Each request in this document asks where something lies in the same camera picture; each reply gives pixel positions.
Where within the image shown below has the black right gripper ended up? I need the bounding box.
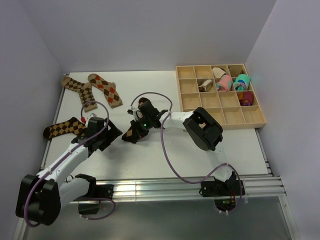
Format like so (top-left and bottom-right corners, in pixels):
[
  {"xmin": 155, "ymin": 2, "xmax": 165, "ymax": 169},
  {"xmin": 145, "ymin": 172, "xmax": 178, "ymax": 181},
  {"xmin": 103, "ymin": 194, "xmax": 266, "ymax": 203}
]
[{"xmin": 130, "ymin": 117, "xmax": 153, "ymax": 143}]

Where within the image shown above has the dark brown tan argyle sock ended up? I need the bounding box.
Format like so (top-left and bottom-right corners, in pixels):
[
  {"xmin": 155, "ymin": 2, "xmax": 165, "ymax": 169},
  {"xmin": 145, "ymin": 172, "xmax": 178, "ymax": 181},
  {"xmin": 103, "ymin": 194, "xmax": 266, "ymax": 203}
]
[{"xmin": 121, "ymin": 127, "xmax": 132, "ymax": 142}]

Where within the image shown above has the tan orange argyle sock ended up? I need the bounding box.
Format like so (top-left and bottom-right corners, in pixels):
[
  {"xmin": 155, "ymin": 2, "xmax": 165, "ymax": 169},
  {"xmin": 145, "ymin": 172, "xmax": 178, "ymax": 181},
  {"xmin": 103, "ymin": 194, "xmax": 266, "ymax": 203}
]
[{"xmin": 87, "ymin": 73, "xmax": 123, "ymax": 108}]

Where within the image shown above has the brown tan striped sock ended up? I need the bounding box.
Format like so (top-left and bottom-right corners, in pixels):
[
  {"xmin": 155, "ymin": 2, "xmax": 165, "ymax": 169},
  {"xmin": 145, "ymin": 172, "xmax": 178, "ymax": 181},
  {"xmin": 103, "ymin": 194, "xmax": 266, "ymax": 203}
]
[{"xmin": 198, "ymin": 79, "xmax": 213, "ymax": 93}]

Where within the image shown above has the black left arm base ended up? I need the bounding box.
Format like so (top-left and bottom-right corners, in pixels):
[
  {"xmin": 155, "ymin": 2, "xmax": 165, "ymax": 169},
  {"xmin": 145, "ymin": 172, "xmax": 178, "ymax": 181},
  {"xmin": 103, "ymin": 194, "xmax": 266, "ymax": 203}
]
[{"xmin": 75, "ymin": 184, "xmax": 116, "ymax": 218}]

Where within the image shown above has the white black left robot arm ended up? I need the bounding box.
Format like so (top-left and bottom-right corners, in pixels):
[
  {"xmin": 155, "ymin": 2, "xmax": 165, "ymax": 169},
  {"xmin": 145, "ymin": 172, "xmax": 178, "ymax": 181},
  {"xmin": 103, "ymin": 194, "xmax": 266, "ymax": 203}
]
[{"xmin": 15, "ymin": 117, "xmax": 122, "ymax": 227}]

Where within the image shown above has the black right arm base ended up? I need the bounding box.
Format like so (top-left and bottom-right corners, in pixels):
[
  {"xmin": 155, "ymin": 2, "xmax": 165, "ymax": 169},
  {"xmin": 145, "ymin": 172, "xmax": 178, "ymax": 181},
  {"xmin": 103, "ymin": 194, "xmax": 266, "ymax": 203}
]
[{"xmin": 199, "ymin": 171, "xmax": 246, "ymax": 212}]

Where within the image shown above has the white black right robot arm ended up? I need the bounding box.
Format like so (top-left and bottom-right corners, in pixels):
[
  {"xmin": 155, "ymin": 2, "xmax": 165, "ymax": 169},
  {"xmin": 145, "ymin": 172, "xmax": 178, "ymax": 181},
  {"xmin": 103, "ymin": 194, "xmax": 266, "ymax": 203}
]
[{"xmin": 122, "ymin": 100, "xmax": 238, "ymax": 195}]

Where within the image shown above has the brown yellow argyle sock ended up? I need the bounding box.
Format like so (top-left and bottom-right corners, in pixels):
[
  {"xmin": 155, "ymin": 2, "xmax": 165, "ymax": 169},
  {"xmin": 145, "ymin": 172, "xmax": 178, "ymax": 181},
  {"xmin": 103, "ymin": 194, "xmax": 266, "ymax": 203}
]
[{"xmin": 43, "ymin": 117, "xmax": 86, "ymax": 140}]

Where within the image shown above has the wooden compartment organizer box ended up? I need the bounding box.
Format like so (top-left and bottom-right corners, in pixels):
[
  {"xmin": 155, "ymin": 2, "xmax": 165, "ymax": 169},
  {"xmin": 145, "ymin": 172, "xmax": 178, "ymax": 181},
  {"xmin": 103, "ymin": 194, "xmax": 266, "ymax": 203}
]
[{"xmin": 175, "ymin": 64, "xmax": 267, "ymax": 130}]

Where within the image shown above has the pink rolled sock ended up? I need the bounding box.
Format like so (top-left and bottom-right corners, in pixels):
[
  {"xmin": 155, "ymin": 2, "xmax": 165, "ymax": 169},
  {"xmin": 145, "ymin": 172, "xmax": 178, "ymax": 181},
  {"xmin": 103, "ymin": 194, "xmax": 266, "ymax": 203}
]
[{"xmin": 216, "ymin": 75, "xmax": 233, "ymax": 92}]

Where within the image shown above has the cream rolled sock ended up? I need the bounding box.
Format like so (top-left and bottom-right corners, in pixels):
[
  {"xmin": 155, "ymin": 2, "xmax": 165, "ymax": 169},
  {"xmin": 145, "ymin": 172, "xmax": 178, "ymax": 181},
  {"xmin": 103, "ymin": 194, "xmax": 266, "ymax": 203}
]
[{"xmin": 212, "ymin": 67, "xmax": 226, "ymax": 78}]

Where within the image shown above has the maroon rolled sock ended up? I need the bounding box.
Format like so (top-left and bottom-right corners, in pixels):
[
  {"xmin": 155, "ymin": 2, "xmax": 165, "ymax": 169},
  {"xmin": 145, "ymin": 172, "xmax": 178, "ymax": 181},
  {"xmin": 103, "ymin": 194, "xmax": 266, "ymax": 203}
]
[{"xmin": 238, "ymin": 91, "xmax": 254, "ymax": 106}]

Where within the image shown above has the teal rolled sock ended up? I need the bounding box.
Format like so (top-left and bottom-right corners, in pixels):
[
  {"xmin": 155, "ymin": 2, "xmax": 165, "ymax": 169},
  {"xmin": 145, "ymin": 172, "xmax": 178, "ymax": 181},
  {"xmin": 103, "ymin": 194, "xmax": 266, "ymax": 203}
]
[{"xmin": 234, "ymin": 74, "xmax": 251, "ymax": 91}]

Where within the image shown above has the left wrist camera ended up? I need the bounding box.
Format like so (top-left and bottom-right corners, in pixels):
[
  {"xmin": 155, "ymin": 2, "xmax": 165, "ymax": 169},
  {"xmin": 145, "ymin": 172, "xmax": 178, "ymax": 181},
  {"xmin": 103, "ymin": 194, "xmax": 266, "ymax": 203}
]
[{"xmin": 80, "ymin": 113, "xmax": 97, "ymax": 123}]

